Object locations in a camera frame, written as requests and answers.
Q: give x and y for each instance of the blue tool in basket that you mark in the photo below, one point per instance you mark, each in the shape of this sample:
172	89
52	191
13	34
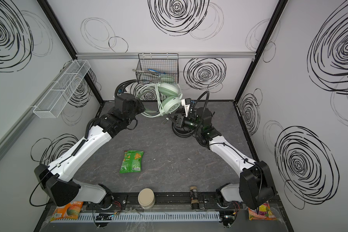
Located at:
155	72

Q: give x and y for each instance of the mint green headphones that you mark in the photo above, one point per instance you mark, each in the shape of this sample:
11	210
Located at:
168	98

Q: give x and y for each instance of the small brown bottle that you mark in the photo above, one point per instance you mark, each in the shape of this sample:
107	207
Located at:
195	205

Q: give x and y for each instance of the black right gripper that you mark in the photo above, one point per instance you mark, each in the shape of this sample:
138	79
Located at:
179	120

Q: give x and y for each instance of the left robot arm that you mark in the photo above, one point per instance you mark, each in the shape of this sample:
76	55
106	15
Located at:
57	178

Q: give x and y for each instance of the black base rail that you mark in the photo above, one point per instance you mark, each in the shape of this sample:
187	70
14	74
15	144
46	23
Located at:
207	200

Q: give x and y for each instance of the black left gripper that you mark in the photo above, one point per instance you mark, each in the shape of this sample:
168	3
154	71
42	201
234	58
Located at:
137	105

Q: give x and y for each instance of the green chips bag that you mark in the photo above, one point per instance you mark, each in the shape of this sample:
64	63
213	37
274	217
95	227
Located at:
132	162

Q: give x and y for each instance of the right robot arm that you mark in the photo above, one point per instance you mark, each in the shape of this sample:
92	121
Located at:
256	185

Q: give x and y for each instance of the black wire basket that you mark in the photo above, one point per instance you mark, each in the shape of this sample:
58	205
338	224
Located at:
163	62

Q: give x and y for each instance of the white mesh shelf basket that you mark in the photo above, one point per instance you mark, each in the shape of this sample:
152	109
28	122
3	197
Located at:
62	89

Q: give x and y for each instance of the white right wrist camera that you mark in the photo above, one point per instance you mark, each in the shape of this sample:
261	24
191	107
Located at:
187	103

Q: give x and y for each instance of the white cable duct strip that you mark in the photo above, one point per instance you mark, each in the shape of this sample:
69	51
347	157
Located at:
144	217

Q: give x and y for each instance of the orange snack packet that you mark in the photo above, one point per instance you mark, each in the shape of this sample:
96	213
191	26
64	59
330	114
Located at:
69	211

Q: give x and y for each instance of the green spatula in basket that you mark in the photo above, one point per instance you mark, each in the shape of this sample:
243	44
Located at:
146	76

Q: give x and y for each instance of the colourful candy bag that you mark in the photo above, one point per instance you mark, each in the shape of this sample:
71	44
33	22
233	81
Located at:
263	212

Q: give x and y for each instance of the beige round lid jar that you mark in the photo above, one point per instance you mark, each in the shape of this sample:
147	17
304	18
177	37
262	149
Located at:
146	198

